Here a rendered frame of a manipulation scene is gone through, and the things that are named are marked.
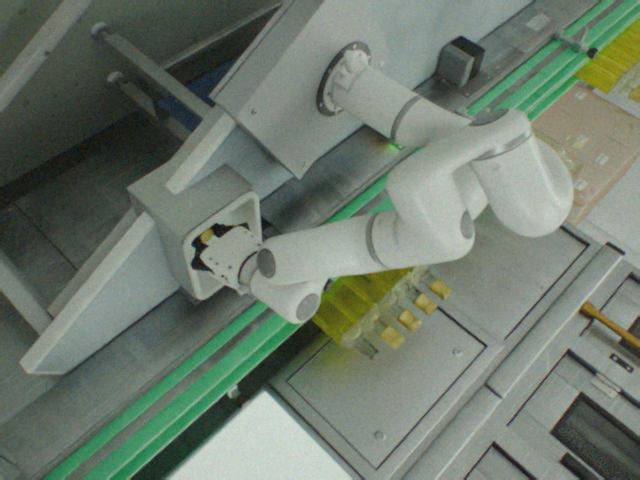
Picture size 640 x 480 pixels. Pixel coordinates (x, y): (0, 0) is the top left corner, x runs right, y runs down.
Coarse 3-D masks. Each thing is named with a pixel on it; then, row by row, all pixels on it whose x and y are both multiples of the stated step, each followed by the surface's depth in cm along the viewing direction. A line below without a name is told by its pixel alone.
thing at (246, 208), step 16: (224, 208) 110; (240, 208) 121; (256, 208) 117; (208, 224) 108; (224, 224) 126; (256, 224) 121; (192, 240) 107; (192, 256) 111; (192, 272) 114; (208, 288) 124
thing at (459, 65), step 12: (444, 48) 155; (456, 48) 155; (468, 48) 155; (480, 48) 156; (444, 60) 157; (456, 60) 154; (468, 60) 153; (480, 60) 157; (444, 72) 159; (456, 72) 156; (468, 72) 156; (456, 84) 159
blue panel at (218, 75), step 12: (216, 72) 161; (192, 84) 158; (204, 84) 158; (216, 84) 158; (168, 96) 155; (204, 96) 155; (168, 108) 152; (180, 108) 152; (180, 120) 150; (192, 120) 150; (192, 132) 148
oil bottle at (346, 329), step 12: (324, 300) 135; (324, 312) 134; (336, 312) 134; (348, 312) 134; (324, 324) 134; (336, 324) 132; (348, 324) 132; (360, 324) 133; (336, 336) 133; (348, 336) 131; (360, 336) 132
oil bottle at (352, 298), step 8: (336, 280) 138; (344, 280) 138; (336, 288) 137; (344, 288) 137; (352, 288) 137; (336, 296) 136; (344, 296) 136; (352, 296) 136; (360, 296) 136; (344, 304) 135; (352, 304) 135; (360, 304) 135; (368, 304) 135; (376, 304) 135; (352, 312) 134; (360, 312) 134; (368, 312) 134; (376, 312) 134; (360, 320) 134; (368, 320) 133; (376, 320) 134; (368, 328) 135
